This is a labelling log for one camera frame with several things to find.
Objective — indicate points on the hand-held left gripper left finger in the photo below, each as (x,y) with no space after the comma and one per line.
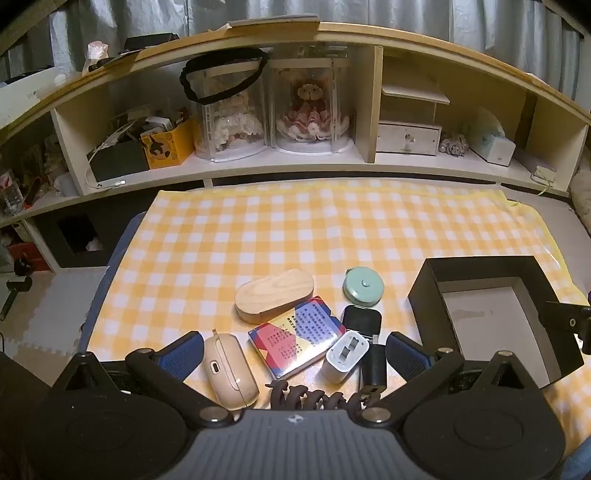
(182,355)

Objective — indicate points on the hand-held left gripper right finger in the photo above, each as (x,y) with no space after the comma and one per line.
(406,355)

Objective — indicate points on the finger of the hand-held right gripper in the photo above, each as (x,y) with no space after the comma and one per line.
(570,321)

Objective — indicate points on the black square smartwatch case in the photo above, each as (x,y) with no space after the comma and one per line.
(360,321)

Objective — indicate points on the white charger plug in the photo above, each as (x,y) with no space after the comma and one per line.
(344,362)

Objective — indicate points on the black cardboard box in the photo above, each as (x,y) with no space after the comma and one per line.
(485,318)

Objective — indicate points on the oval wooden block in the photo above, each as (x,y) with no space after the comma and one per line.
(272,293)

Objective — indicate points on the colourful printed booklet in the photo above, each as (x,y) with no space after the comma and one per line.
(295,337)

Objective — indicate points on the brown hair claw clip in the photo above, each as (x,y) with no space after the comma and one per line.
(295,398)

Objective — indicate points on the small black charger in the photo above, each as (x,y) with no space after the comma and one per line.
(374,367)

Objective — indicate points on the beige earbuds case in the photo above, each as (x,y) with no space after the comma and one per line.
(228,369)

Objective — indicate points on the mint green tape measure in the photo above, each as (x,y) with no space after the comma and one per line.
(363,285)

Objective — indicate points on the blue bed sheet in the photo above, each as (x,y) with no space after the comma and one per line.
(108,277)

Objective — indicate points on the beige plush blanket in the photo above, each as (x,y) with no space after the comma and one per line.
(582,194)

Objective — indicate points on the gray foam floor mat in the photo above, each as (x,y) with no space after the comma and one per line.
(46,314)

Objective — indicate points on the purple notebook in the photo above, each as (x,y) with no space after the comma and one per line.
(538,168)

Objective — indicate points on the yellow white checkered mat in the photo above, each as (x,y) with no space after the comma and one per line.
(277,230)

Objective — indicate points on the black storage cube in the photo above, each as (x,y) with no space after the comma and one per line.
(55,240)

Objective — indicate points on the black handheld tool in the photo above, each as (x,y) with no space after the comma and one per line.
(18,284)

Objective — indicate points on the red box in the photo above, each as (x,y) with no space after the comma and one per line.
(27,256)

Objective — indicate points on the white tissue box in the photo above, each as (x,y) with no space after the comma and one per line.
(496,150)

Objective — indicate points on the black storage box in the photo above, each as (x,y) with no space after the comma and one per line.
(117,161)

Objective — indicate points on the yellow printed box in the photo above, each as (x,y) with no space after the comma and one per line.
(166,148)

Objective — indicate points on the white drawer box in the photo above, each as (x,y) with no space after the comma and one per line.
(392,138)

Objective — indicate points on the clear glass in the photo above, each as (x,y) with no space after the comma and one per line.
(11,198)

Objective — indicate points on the clear case with white doll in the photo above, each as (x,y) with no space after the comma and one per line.
(231,124)

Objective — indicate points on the wooden shelf unit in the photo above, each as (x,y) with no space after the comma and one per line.
(369,115)

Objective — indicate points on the clear case with red doll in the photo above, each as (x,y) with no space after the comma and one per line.
(309,120)

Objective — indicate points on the black headband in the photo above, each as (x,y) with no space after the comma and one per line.
(185,78)

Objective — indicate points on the white flat box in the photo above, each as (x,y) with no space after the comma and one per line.
(27,94)

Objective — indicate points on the pale pink ornament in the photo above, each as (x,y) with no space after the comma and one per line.
(97,53)

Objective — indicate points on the black pouch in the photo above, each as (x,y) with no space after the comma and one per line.
(147,42)

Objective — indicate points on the gray curtain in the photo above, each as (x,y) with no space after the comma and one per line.
(415,18)

